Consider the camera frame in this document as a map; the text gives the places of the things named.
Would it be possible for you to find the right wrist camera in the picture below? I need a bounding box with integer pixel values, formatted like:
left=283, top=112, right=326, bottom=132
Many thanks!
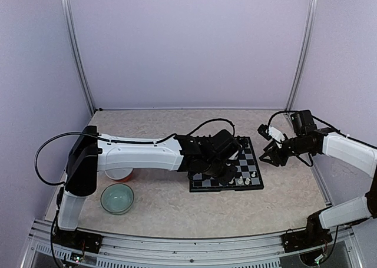
left=257, top=124, right=286, bottom=143

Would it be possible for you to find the white chess knight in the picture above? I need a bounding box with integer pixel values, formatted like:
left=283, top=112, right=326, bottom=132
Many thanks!
left=244, top=178, right=251, bottom=186

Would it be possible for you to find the pale green ceramic bowl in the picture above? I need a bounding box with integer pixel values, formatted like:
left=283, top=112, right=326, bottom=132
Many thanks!
left=100, top=183, right=135, bottom=215

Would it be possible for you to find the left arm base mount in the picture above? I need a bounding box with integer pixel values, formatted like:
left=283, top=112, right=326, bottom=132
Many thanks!
left=52, top=230, right=103, bottom=254

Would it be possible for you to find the right aluminium frame post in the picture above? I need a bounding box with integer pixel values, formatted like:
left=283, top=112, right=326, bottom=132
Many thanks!
left=285, top=0, right=318, bottom=110

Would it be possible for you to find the aluminium frame post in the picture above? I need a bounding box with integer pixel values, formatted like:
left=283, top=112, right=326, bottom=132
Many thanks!
left=61, top=0, right=96, bottom=115
left=285, top=0, right=318, bottom=110

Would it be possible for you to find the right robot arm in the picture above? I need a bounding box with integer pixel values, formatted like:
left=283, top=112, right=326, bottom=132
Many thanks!
left=257, top=110, right=376, bottom=247

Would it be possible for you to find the left aluminium frame post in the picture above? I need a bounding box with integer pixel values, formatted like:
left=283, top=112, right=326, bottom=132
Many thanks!
left=61, top=0, right=96, bottom=115

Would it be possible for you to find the black folding chess board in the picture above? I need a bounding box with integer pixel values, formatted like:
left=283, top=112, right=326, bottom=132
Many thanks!
left=189, top=137, right=264, bottom=193

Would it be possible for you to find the front aluminium rail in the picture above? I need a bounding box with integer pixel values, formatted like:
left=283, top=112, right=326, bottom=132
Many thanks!
left=18, top=220, right=364, bottom=267

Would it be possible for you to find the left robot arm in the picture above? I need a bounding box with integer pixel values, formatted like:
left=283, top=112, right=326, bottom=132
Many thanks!
left=57, top=126, right=243, bottom=247

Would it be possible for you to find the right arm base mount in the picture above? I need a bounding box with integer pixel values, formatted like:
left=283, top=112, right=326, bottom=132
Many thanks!
left=280, top=229, right=333, bottom=253

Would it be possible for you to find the white bowl orange outside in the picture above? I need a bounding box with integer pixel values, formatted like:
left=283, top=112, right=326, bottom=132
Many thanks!
left=105, top=168, right=133, bottom=183

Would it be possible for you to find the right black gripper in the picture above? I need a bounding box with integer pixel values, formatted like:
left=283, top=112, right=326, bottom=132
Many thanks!
left=260, top=134, right=312, bottom=166

